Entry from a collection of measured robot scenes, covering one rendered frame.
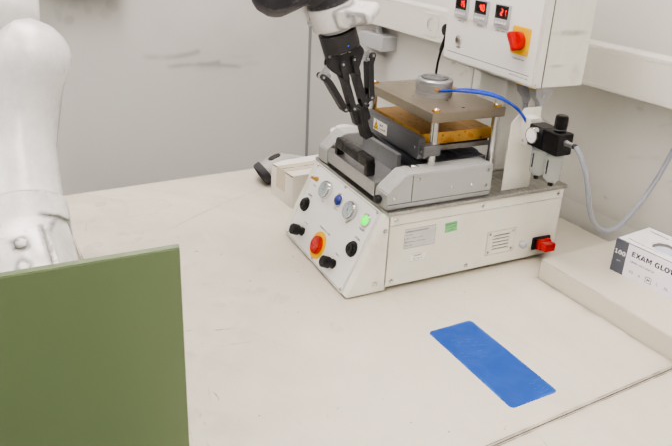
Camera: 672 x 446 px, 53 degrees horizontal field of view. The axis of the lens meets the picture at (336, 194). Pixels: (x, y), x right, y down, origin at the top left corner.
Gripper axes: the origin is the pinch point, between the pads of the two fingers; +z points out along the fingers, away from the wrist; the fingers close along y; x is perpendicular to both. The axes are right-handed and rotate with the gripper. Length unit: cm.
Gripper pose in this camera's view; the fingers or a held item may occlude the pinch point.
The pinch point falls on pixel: (362, 121)
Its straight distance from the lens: 139.9
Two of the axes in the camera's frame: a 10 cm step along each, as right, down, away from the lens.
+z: 2.6, 8.2, 5.0
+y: -8.7, 4.3, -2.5
